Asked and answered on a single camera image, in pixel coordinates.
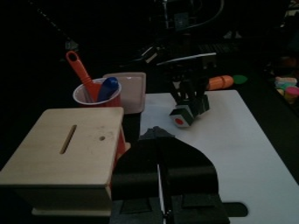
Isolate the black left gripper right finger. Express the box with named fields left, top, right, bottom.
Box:
left=155, top=127, right=231, bottom=224

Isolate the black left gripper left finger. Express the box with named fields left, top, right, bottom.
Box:
left=108, top=126, right=164, bottom=224

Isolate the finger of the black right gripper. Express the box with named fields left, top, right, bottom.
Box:
left=192, top=76, right=211, bottom=103
left=171, top=78, right=194, bottom=109

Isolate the toy sushi roll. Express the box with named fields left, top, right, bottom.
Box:
left=168, top=95, right=211, bottom=129

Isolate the pink square plate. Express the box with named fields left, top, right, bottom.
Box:
left=102, top=72, right=147, bottom=115

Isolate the white cutting board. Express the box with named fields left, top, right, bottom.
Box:
left=139, top=89, right=299, bottom=224

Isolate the orange toy food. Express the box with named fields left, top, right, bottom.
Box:
left=207, top=74, right=235, bottom=91

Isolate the red plastic cup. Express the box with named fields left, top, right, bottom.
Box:
left=72, top=77, right=123, bottom=109

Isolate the light wooden box with slot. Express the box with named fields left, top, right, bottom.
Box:
left=0, top=106, right=131, bottom=217

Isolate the pink-lidded dough tub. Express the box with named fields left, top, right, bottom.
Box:
left=284, top=86, right=299, bottom=105

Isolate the grey cable loop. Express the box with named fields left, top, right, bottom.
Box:
left=182, top=0, right=227, bottom=32

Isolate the blue-handled toy utensil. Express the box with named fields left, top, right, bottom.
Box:
left=96, top=76, right=120, bottom=102

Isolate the orange-handled toy utensil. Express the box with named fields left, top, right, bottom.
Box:
left=64, top=50, right=103, bottom=103

